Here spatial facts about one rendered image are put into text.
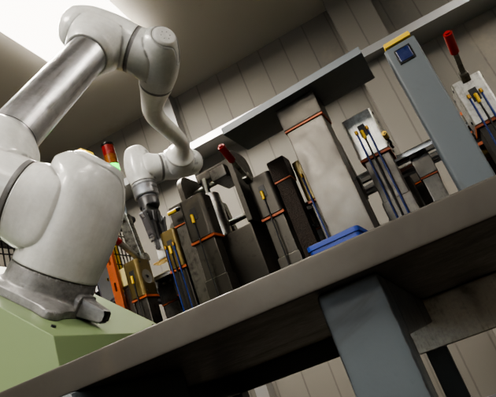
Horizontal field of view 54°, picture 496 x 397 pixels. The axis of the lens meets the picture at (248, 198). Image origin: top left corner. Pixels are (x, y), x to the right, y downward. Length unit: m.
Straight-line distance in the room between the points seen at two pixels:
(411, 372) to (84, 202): 0.57
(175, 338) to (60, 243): 0.31
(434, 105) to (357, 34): 2.77
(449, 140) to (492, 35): 2.85
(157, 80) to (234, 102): 2.69
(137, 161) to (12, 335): 1.09
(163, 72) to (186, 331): 0.88
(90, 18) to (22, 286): 0.75
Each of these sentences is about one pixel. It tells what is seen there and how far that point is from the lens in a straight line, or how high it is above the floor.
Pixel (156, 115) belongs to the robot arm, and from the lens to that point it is 1.54.
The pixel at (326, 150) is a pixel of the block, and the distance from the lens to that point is 1.10.
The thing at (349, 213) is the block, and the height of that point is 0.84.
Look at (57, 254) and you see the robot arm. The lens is 0.87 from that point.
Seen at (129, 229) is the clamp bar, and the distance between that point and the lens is 1.60.
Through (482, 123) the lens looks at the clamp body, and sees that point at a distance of 1.24.
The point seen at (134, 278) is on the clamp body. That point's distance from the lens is 1.52.
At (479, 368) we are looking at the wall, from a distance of 3.40.
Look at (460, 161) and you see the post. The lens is 1.05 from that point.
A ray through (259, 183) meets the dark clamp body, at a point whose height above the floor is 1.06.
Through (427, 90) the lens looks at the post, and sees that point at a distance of 1.10.
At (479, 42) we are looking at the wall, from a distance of 3.86.
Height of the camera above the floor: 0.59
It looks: 20 degrees up
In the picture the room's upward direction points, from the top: 21 degrees counter-clockwise
